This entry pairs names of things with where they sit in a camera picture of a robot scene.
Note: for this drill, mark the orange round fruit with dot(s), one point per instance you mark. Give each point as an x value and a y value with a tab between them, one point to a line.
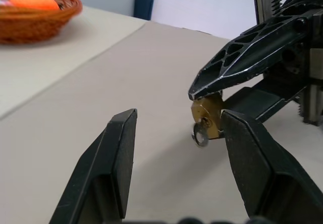
32	1

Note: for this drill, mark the dark blue box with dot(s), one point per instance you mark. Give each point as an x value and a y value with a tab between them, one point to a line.
143	7

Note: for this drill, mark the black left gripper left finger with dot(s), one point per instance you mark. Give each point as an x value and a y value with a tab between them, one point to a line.
101	163

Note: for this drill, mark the silver key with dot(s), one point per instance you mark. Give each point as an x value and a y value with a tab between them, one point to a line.
202	140

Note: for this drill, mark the brass padlock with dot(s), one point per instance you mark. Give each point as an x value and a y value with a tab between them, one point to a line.
213	113

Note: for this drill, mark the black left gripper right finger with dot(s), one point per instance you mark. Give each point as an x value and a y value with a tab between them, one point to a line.
257	163

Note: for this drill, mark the brown wicker basket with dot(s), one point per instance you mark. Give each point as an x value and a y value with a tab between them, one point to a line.
38	28

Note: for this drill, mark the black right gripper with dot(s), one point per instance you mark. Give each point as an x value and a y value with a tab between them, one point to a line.
295	67

